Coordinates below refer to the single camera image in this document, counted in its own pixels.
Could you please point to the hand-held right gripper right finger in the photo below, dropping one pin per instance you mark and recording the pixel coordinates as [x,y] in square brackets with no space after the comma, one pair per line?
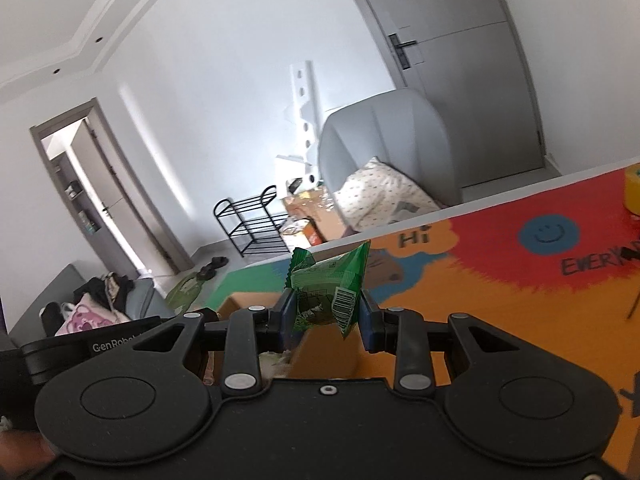
[367,327]

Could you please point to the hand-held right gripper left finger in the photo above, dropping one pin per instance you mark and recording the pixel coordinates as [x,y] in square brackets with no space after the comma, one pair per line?
[287,312]

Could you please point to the green crinkled snack packet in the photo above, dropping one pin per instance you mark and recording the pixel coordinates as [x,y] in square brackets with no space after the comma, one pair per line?
[320,280]

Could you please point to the brown cardboard box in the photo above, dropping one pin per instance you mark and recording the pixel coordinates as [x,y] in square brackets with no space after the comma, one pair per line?
[330,355]

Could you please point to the person's left hand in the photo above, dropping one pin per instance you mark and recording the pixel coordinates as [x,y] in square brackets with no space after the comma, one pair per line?
[20,447]

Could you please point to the pink printed bag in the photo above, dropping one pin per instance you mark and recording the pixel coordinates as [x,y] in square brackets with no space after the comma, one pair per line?
[85,317]

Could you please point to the grey sofa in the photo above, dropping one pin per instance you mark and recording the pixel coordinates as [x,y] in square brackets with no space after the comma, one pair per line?
[45,290]

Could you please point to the dark clothes pile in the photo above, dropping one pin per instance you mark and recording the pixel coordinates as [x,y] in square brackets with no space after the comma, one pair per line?
[100,287]

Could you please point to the black slipper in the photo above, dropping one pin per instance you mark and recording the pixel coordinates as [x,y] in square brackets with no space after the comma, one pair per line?
[219,261]
[206,273]

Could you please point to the black metal shoe rack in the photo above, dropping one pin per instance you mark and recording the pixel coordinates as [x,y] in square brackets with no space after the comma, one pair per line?
[250,222]

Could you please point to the green floor mat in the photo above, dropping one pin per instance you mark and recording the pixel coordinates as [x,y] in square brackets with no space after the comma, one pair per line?
[182,292]

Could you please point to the taped cardboard box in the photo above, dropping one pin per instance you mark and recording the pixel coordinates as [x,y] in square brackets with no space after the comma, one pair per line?
[320,210]

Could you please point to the white dotted pillow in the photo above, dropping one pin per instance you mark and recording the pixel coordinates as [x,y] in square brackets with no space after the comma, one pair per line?
[380,190]

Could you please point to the colourful printed table mat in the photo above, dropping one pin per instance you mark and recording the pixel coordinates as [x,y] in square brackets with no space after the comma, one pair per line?
[500,285]

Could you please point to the grey open inner door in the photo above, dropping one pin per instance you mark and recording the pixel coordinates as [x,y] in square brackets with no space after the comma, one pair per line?
[120,195]

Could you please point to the grey upholstered chair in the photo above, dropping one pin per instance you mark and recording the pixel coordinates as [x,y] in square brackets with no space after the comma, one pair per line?
[390,130]

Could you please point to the white board with holes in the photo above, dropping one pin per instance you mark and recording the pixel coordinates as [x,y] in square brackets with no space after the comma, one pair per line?
[303,90]

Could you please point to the grey room door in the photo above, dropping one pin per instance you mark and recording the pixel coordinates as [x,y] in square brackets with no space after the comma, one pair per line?
[475,85]

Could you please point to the black thin pen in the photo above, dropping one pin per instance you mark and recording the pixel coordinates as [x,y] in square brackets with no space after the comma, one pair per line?
[634,305]

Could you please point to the yellow tape roll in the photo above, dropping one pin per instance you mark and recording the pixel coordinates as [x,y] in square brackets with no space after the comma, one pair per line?
[632,187]

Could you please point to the wall shelf unit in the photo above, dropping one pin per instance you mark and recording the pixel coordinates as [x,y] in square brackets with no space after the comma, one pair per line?
[75,190]

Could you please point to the grey doorway frame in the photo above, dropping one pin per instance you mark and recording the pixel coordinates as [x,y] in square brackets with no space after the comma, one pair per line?
[65,112]

